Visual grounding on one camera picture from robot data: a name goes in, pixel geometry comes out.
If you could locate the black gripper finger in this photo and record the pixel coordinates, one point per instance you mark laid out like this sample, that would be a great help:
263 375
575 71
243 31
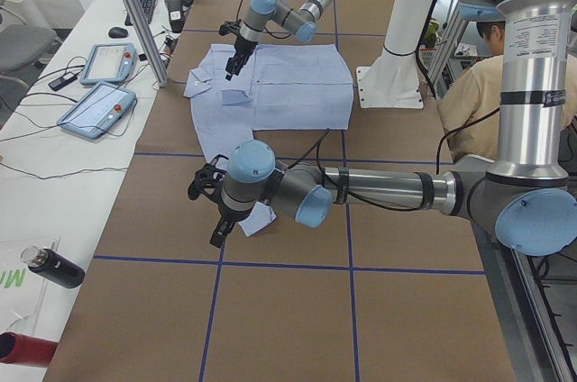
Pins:
234 65
221 232

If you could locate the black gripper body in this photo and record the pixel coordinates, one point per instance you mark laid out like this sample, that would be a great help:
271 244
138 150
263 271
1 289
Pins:
227 213
242 46

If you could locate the light blue striped shirt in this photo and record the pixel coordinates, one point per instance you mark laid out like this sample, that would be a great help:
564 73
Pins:
281 88

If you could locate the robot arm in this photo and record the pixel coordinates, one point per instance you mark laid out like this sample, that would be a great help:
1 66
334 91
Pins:
520 197
301 23

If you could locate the black box with label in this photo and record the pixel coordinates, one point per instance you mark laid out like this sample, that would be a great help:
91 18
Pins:
176 15

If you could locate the black computer mouse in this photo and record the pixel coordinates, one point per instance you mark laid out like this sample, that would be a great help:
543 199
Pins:
117 33

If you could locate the far blue teach pendant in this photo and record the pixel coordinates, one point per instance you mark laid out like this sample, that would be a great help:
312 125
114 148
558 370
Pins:
112 63

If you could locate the blue teach pendant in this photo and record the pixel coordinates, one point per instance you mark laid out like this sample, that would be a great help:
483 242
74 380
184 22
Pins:
112 63
97 111

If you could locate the near blue teach pendant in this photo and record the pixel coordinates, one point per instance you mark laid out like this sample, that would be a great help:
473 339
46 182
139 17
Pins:
97 111

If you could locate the black water bottle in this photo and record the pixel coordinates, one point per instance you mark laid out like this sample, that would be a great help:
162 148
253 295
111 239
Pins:
49 264

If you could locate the grey office chair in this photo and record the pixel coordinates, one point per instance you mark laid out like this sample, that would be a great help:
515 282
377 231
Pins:
23 44

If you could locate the person in beige shirt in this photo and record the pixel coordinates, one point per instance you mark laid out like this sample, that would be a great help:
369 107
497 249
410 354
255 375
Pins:
473 95

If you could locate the red cylinder bottle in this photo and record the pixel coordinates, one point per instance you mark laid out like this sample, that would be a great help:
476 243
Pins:
25 350

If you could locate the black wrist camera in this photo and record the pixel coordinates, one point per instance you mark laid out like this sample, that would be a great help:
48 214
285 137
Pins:
230 27
205 181

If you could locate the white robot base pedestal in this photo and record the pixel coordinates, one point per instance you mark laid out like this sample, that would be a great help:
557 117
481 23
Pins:
392 80

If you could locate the aluminium frame post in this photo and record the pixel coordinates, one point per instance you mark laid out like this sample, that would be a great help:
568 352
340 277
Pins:
145 36

